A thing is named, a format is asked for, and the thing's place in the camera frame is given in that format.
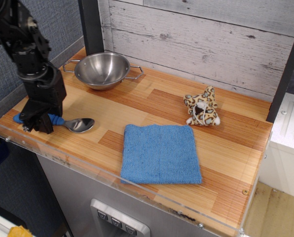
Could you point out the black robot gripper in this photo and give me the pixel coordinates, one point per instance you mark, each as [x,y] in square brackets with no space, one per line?
[46,92]

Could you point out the blue handled metal spoon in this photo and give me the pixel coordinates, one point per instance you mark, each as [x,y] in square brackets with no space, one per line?
[78,125]

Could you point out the leopard print plush toy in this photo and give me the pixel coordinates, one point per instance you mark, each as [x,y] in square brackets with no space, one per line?
[202,108]

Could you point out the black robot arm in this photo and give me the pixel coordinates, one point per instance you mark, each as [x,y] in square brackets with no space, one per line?
[29,50]

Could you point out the blue folded cloth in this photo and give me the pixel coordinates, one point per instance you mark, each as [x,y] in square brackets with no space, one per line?
[160,154]

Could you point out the stainless steel bowl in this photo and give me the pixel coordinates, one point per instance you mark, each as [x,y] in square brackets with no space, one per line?
[102,71]

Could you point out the clear acrylic table guard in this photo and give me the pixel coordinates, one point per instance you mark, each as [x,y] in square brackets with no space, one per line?
[85,169]

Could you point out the yellow object bottom left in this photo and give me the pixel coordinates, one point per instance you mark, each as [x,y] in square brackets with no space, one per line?
[19,231]

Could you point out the silver cabinet control panel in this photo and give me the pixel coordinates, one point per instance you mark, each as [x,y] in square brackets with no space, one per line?
[121,224]

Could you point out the white side cabinet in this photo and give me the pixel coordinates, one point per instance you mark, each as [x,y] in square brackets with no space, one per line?
[277,168]

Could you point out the black vertical post right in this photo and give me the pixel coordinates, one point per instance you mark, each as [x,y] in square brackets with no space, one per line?
[282,88]

